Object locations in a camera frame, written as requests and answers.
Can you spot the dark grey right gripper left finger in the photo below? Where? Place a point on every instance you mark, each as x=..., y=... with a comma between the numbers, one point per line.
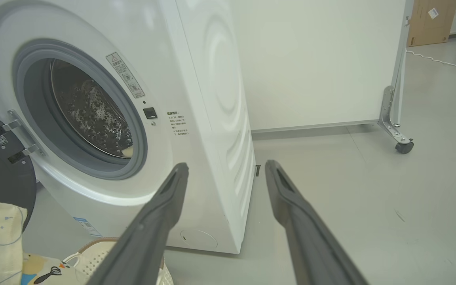
x=145, y=237

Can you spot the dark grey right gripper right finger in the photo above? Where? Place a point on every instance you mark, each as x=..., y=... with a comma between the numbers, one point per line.
x=311, y=245

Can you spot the cream garment cartoon print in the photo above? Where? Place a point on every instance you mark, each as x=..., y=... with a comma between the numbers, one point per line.
x=46, y=271

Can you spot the black round glass washer door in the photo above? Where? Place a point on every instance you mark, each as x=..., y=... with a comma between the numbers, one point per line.
x=6, y=182

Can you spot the cream perforated laundry basket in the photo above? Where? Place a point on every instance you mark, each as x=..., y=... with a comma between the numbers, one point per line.
x=93, y=257

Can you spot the grey rubber door gasket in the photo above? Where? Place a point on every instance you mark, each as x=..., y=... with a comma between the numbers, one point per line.
x=137, y=150

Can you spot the black door latch socket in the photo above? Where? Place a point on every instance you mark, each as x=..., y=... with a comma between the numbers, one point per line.
x=150, y=113

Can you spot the white front-load washing machine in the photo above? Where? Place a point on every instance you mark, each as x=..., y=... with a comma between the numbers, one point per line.
x=212, y=99

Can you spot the metal door hinge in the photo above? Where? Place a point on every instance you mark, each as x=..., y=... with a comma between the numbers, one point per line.
x=24, y=132

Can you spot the round filter cover flap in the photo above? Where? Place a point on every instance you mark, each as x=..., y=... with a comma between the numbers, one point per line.
x=200, y=239

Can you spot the blue energy label sticker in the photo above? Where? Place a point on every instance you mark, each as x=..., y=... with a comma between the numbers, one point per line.
x=87, y=227

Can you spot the black caster wheel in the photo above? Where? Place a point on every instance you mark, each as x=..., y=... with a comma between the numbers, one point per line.
x=404, y=147

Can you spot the perforated steel washer drum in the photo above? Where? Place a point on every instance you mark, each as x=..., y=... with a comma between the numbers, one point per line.
x=89, y=111

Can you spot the grey warning sticker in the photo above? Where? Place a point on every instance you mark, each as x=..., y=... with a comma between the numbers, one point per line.
x=126, y=75

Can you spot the white rolling partition panel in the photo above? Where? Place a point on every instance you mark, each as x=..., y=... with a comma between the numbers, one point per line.
x=315, y=59

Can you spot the brown cardboard box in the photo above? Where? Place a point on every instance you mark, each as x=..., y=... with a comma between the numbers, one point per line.
x=430, y=27

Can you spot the white shipping label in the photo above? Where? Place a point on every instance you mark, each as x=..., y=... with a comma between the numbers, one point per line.
x=433, y=13

